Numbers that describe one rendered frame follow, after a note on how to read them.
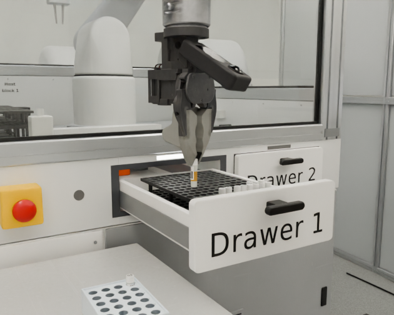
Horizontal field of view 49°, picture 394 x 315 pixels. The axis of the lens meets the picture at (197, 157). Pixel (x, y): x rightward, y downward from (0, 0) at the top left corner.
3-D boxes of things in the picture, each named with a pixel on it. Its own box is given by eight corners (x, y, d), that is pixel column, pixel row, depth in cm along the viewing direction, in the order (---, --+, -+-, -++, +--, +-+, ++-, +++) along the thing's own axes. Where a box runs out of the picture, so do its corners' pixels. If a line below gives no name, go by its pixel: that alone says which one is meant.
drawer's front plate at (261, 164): (321, 186, 122) (323, 147, 120) (237, 199, 107) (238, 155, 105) (316, 185, 123) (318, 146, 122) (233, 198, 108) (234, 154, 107)
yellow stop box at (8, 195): (45, 225, 80) (42, 187, 79) (2, 232, 76) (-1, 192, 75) (39, 218, 84) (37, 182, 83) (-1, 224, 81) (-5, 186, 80)
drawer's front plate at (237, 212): (332, 239, 79) (335, 179, 77) (194, 274, 64) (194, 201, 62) (325, 237, 80) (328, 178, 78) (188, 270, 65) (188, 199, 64)
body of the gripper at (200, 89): (177, 105, 76) (177, 34, 74) (218, 107, 71) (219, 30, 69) (147, 107, 70) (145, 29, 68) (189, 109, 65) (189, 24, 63)
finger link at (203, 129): (185, 158, 76) (183, 105, 74) (212, 162, 72) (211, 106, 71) (173, 161, 74) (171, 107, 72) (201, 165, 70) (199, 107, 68)
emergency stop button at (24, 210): (37, 221, 77) (36, 199, 77) (14, 225, 75) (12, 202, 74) (34, 217, 80) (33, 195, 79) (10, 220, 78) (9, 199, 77)
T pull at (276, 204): (305, 209, 69) (305, 201, 69) (269, 217, 65) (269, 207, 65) (289, 204, 72) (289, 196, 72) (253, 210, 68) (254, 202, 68)
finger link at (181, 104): (189, 135, 70) (191, 80, 69) (198, 135, 69) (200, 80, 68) (171, 136, 66) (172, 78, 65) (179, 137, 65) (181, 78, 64)
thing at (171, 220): (319, 230, 79) (320, 197, 78) (197, 258, 66) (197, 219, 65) (202, 188, 113) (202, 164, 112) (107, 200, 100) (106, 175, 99)
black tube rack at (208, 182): (272, 220, 84) (273, 188, 83) (194, 237, 75) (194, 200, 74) (209, 197, 102) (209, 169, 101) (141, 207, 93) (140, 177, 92)
